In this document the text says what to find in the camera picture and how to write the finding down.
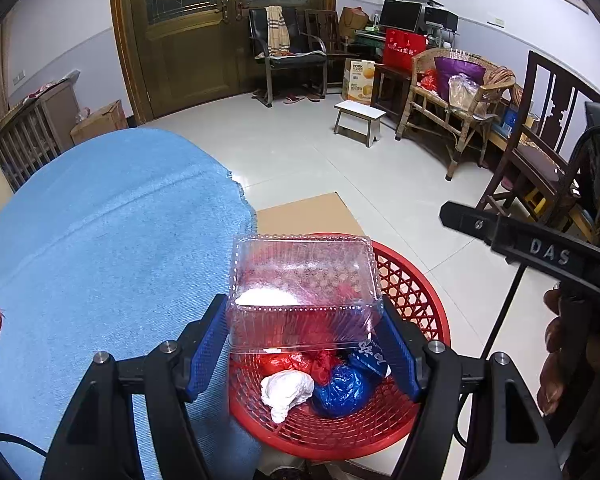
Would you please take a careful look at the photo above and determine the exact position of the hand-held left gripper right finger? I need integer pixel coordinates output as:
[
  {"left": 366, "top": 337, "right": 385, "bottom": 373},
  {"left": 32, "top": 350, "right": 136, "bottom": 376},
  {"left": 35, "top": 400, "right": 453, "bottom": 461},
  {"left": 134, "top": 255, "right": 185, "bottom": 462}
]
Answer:
[{"left": 380, "top": 300, "right": 563, "bottom": 480}]

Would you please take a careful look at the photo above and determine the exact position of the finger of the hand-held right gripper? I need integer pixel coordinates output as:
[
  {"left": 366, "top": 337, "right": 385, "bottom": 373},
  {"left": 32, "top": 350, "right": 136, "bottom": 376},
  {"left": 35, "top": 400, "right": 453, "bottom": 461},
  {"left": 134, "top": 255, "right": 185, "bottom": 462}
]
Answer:
[{"left": 440, "top": 201, "right": 600, "bottom": 293}]

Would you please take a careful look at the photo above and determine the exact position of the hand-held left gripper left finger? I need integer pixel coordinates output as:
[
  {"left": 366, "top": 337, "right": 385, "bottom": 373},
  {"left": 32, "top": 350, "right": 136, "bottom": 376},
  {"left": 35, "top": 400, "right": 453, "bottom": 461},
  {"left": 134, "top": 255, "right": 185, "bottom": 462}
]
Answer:
[{"left": 42, "top": 294, "right": 229, "bottom": 480}]

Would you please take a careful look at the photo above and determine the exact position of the blue cardboard box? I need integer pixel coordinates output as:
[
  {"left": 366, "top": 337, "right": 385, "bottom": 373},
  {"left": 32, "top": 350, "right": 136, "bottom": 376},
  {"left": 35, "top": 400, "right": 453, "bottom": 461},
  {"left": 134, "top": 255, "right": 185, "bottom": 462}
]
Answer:
[{"left": 349, "top": 337, "right": 393, "bottom": 381}]

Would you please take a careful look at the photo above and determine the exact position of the red plastic basket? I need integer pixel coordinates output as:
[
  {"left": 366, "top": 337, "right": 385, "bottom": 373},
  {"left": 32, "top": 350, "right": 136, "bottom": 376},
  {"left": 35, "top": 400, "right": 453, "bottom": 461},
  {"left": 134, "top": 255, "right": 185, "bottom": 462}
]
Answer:
[{"left": 227, "top": 232, "right": 451, "bottom": 462}]

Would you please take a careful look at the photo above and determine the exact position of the blue plastic bag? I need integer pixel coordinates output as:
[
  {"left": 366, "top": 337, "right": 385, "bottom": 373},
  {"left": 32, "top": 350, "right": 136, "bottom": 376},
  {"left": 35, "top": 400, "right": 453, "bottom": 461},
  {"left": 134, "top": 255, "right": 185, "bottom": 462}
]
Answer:
[{"left": 312, "top": 364, "right": 372, "bottom": 417}]

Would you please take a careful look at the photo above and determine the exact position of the white plastic bag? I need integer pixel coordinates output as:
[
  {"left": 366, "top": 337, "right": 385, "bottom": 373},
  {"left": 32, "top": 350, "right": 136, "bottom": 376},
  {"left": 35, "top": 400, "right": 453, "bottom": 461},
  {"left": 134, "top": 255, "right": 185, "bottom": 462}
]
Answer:
[{"left": 260, "top": 371, "right": 315, "bottom": 424}]

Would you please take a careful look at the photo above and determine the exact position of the clear plastic container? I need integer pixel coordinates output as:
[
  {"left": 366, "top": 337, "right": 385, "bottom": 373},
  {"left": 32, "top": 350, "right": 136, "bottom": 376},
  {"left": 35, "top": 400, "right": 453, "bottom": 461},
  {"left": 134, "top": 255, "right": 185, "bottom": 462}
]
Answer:
[{"left": 227, "top": 234, "right": 385, "bottom": 356}]

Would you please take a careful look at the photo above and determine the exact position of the person's right hand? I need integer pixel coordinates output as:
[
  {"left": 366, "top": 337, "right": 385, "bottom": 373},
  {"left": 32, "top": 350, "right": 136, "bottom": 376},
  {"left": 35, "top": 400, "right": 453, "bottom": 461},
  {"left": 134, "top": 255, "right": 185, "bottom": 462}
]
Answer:
[{"left": 537, "top": 284, "right": 600, "bottom": 411}]

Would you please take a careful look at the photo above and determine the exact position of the tall dark wooden chair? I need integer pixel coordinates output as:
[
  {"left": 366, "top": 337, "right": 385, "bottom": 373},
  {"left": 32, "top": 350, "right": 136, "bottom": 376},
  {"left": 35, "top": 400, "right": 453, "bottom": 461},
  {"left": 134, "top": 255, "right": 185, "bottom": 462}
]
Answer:
[{"left": 477, "top": 50, "right": 600, "bottom": 241}]

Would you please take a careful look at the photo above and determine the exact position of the flat cardboard sheet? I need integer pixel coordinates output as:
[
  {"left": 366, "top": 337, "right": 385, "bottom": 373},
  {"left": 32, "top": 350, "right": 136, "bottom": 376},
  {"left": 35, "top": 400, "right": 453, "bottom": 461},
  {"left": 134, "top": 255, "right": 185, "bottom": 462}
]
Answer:
[{"left": 254, "top": 191, "right": 368, "bottom": 238}]

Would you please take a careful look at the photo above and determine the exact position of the clear plastic bag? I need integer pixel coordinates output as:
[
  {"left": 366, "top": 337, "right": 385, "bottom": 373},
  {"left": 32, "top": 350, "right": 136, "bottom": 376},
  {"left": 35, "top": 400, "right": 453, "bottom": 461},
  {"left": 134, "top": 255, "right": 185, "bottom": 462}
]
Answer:
[{"left": 449, "top": 74, "right": 498, "bottom": 113}]

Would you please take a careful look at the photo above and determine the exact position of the striped brown cloth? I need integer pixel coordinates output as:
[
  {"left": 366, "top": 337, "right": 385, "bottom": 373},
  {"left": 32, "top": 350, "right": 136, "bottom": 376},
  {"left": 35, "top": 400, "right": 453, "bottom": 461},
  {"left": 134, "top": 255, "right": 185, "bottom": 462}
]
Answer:
[{"left": 482, "top": 66, "right": 523, "bottom": 106}]

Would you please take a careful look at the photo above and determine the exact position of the wicker armchair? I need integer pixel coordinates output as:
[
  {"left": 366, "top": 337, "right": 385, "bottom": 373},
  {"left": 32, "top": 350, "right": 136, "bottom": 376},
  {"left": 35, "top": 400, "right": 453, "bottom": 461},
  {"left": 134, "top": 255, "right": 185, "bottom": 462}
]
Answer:
[{"left": 395, "top": 47, "right": 516, "bottom": 181}]

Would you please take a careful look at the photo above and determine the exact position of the purple bag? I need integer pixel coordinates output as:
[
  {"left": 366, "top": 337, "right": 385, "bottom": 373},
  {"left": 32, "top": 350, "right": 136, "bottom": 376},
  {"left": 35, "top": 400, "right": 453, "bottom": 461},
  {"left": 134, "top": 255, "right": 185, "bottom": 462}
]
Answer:
[{"left": 434, "top": 56, "right": 487, "bottom": 103}]

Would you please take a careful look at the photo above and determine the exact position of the dark wooden side table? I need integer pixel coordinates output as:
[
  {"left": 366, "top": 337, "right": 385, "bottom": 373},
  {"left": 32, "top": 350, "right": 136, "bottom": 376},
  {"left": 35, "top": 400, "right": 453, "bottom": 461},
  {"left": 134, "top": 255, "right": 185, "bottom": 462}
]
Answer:
[{"left": 371, "top": 64, "right": 413, "bottom": 121}]

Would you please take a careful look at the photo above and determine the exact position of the white step stool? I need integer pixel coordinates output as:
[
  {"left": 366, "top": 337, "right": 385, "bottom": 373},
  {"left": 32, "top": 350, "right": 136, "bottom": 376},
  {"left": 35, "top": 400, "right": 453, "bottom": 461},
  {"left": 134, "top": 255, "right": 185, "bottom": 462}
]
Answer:
[{"left": 333, "top": 100, "right": 387, "bottom": 147}]

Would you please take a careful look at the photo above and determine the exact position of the brown cardboard box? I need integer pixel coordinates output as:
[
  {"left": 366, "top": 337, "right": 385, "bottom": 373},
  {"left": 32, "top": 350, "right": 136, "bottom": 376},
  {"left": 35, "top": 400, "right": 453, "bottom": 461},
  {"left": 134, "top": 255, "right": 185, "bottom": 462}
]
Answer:
[{"left": 70, "top": 99, "right": 129, "bottom": 146}]

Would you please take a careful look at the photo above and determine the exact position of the red gift bag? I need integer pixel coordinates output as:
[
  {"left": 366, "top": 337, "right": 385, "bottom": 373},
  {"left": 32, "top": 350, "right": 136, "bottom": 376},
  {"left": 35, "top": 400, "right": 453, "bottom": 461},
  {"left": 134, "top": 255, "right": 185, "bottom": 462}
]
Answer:
[{"left": 384, "top": 28, "right": 427, "bottom": 71}]

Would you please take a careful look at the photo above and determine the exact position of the yellow printed carton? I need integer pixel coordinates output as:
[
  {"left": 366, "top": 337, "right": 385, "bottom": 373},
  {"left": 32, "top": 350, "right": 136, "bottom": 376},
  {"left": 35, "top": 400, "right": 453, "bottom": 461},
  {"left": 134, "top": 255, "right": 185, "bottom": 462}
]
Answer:
[{"left": 342, "top": 58, "right": 376, "bottom": 102}]

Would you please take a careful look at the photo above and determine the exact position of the black printer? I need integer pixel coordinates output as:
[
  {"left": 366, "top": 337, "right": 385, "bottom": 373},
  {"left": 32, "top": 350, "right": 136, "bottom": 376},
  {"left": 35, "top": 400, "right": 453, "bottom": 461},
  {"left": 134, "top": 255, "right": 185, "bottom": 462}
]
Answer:
[{"left": 424, "top": 6, "right": 460, "bottom": 31}]

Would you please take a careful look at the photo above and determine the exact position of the wooden radiator cover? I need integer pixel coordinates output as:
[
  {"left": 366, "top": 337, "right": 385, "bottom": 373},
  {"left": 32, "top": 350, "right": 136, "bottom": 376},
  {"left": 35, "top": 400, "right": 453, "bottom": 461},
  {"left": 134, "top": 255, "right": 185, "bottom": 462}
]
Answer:
[{"left": 0, "top": 79, "right": 81, "bottom": 193}]

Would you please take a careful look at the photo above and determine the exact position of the black computer monitor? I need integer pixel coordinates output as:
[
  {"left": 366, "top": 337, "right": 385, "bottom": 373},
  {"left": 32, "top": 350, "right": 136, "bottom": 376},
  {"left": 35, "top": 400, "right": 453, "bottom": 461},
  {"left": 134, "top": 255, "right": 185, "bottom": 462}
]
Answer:
[{"left": 378, "top": 0, "right": 425, "bottom": 32}]

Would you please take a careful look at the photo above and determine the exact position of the wooden double door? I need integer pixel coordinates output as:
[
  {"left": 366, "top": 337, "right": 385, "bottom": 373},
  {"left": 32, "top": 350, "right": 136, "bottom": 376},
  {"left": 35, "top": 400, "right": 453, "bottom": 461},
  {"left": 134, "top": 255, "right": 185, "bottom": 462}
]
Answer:
[{"left": 109, "top": 0, "right": 338, "bottom": 126}]

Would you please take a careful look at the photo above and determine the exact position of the black armchair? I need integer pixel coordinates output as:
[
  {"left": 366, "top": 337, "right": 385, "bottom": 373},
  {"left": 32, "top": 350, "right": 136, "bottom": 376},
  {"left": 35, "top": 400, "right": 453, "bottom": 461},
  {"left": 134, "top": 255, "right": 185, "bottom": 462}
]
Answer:
[{"left": 248, "top": 6, "right": 328, "bottom": 108}]

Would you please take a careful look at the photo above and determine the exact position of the small open cardboard box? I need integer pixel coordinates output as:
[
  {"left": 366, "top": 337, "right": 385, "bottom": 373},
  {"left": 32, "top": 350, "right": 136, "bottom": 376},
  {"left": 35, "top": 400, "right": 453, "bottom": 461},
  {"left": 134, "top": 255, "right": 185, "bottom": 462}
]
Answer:
[{"left": 339, "top": 6, "right": 371, "bottom": 41}]

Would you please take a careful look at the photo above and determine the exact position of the dark wooden armchair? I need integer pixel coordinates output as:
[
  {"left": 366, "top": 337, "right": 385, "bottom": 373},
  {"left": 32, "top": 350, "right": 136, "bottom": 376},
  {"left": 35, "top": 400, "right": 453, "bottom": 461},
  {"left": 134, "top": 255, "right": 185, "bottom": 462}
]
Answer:
[{"left": 305, "top": 8, "right": 361, "bottom": 101}]

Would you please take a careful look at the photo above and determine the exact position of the striped beige scarf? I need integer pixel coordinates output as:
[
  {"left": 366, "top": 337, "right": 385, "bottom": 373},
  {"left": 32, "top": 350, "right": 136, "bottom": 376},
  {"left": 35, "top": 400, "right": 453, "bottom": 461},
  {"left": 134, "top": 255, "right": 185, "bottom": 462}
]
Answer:
[{"left": 266, "top": 6, "right": 290, "bottom": 56}]

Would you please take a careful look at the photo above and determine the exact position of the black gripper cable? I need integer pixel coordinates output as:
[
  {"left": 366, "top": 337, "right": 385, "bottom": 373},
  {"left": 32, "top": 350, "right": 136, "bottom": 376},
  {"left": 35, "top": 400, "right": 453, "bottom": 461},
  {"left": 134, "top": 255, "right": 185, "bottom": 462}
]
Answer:
[{"left": 452, "top": 265, "right": 526, "bottom": 446}]

